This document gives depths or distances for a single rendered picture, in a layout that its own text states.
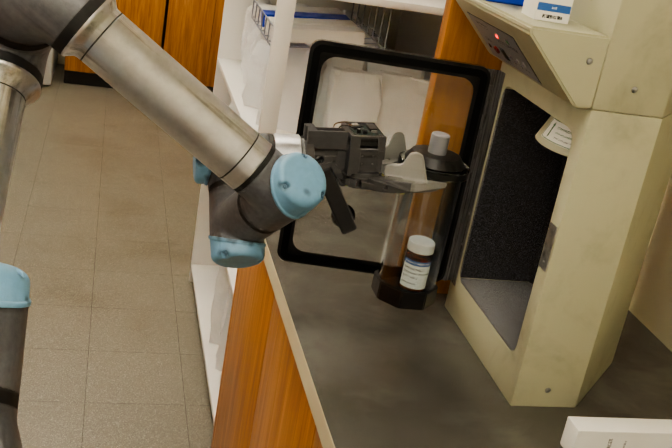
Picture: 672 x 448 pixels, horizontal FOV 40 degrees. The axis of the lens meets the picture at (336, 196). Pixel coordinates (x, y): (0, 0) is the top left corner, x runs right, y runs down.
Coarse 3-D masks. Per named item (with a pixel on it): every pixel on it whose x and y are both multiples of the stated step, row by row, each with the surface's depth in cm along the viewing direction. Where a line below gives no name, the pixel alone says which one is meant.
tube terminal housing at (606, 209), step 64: (576, 0) 131; (640, 0) 120; (640, 64) 123; (576, 128) 128; (640, 128) 127; (576, 192) 128; (640, 192) 131; (576, 256) 132; (640, 256) 148; (576, 320) 137; (512, 384) 140; (576, 384) 141
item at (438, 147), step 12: (432, 132) 137; (444, 132) 137; (432, 144) 136; (444, 144) 136; (432, 156) 135; (444, 156) 136; (456, 156) 138; (432, 168) 134; (444, 168) 134; (456, 168) 135
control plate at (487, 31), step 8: (472, 16) 144; (480, 24) 142; (488, 24) 137; (480, 32) 147; (488, 32) 141; (496, 32) 136; (504, 32) 131; (488, 40) 145; (496, 40) 140; (504, 40) 134; (512, 40) 130; (504, 48) 138; (512, 48) 133; (512, 56) 137; (520, 56) 132; (512, 64) 141; (520, 64) 136; (528, 64) 131; (528, 72) 134; (536, 80) 133
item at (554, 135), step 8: (552, 120) 140; (544, 128) 142; (552, 128) 139; (560, 128) 138; (568, 128) 137; (536, 136) 143; (544, 136) 140; (552, 136) 138; (560, 136) 137; (568, 136) 136; (544, 144) 139; (552, 144) 138; (560, 144) 137; (568, 144) 136; (560, 152) 136; (568, 152) 136
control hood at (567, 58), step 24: (456, 0) 147; (480, 0) 136; (504, 24) 128; (528, 24) 120; (552, 24) 123; (576, 24) 127; (528, 48) 125; (552, 48) 120; (576, 48) 120; (600, 48) 121; (552, 72) 121; (576, 72) 122; (600, 72) 123; (576, 96) 123
